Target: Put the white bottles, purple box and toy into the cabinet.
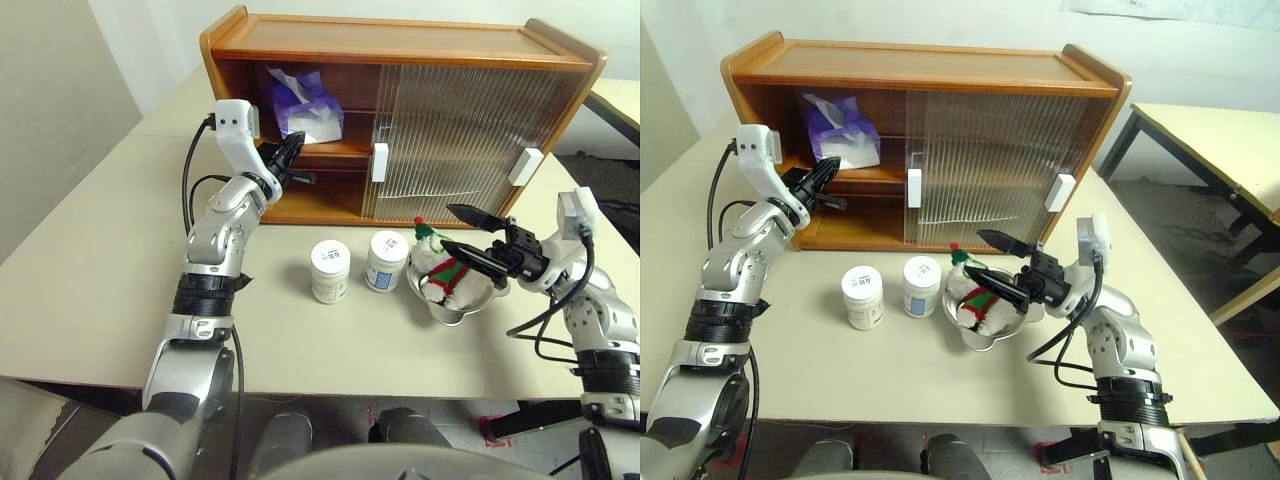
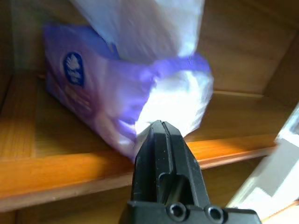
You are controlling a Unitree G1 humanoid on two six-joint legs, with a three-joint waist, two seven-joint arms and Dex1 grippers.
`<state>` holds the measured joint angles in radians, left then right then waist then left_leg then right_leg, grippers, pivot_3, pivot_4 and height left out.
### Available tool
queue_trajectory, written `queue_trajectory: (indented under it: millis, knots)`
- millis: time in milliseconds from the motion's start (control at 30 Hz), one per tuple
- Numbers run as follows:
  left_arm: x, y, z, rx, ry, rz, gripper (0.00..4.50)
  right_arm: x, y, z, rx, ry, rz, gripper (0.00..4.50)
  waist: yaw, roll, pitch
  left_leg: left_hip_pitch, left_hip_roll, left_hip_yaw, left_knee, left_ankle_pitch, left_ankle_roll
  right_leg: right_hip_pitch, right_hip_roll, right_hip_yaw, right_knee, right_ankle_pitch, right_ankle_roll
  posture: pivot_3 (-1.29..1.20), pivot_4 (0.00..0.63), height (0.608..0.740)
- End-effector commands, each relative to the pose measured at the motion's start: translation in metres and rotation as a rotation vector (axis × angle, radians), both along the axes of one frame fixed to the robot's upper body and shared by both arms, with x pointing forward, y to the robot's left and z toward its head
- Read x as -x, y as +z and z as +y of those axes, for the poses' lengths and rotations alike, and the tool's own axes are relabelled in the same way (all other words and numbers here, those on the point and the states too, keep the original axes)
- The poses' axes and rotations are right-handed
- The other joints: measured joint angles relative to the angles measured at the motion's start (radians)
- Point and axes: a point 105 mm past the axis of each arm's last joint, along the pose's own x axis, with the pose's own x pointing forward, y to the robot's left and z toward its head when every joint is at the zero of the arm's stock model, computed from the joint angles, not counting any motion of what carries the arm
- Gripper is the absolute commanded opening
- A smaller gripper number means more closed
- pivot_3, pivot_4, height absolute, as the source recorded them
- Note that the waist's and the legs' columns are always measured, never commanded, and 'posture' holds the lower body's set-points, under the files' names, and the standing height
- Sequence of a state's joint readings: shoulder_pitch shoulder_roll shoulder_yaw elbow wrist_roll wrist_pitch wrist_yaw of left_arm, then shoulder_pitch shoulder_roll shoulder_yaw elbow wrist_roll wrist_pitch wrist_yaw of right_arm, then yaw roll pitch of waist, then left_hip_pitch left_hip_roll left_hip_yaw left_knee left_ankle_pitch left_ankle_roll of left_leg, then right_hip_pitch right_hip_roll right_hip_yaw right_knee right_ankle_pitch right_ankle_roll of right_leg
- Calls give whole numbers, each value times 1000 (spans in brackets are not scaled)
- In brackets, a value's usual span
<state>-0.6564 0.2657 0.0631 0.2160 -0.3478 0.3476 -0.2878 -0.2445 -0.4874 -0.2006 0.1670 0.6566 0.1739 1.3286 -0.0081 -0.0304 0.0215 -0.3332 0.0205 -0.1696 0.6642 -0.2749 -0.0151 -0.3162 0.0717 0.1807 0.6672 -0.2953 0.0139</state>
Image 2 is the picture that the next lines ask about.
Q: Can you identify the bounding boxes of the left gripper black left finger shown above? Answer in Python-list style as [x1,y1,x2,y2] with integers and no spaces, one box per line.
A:
[130,120,173,204]

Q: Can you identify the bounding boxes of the wooden cabinet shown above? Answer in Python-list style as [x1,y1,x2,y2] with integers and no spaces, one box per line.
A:
[0,0,299,224]

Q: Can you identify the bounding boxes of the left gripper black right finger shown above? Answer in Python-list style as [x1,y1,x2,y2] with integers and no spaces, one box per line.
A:
[163,120,210,208]

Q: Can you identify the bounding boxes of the purple tissue pack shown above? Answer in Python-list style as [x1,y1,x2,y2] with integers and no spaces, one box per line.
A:
[43,0,215,164]

